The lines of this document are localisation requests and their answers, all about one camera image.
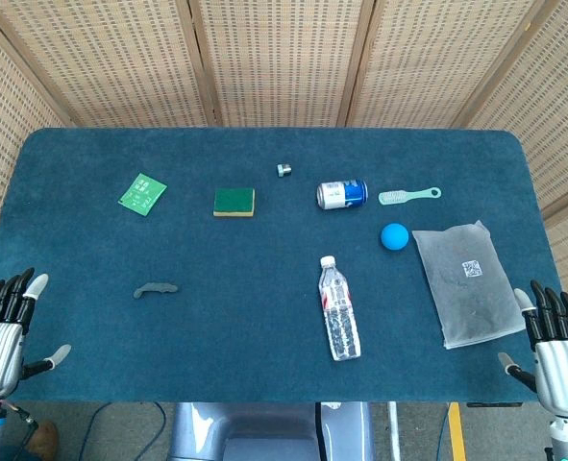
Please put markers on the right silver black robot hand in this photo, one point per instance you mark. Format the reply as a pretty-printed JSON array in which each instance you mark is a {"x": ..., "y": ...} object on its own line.
[{"x": 562, "y": 370}]

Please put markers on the grey worm-shaped object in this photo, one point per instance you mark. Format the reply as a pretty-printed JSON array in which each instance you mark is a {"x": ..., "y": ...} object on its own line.
[{"x": 156, "y": 288}]

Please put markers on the brown rounded object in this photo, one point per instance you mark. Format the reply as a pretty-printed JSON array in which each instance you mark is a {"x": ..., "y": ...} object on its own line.
[{"x": 43, "y": 438}]

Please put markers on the grey translucent plastic bag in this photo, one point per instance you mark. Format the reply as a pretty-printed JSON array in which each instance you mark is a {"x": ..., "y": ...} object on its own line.
[{"x": 471, "y": 298}]

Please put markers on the green paper packet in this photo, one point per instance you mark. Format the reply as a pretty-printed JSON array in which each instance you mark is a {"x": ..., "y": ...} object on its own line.
[{"x": 141, "y": 194}]

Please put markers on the blue ball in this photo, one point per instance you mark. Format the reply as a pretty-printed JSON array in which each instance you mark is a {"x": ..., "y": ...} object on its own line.
[{"x": 394, "y": 236}]

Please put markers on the blue felt table cover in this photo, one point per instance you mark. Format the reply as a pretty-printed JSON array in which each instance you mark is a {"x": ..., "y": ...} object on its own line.
[{"x": 216, "y": 336}]

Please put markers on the clear plastic water bottle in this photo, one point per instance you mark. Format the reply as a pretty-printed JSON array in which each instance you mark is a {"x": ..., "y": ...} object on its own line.
[{"x": 340, "y": 312}]

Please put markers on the mint green brush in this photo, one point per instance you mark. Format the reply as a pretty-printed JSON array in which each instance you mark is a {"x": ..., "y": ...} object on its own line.
[{"x": 391, "y": 197}]

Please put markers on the green yellow sponge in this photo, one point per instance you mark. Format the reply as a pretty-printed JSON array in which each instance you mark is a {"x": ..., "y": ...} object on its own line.
[{"x": 234, "y": 201}]

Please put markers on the blue white soda can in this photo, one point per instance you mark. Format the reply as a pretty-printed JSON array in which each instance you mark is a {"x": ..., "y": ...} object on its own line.
[{"x": 341, "y": 194}]

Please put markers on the grey robot torso base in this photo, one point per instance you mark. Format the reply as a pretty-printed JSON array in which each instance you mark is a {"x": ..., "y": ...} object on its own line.
[{"x": 264, "y": 432}]

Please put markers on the small metal nut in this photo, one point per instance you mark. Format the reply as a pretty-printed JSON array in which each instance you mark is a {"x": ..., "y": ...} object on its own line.
[{"x": 285, "y": 170}]

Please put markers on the bamboo folding screen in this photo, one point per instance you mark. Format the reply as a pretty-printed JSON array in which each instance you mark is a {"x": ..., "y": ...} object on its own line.
[{"x": 283, "y": 62}]

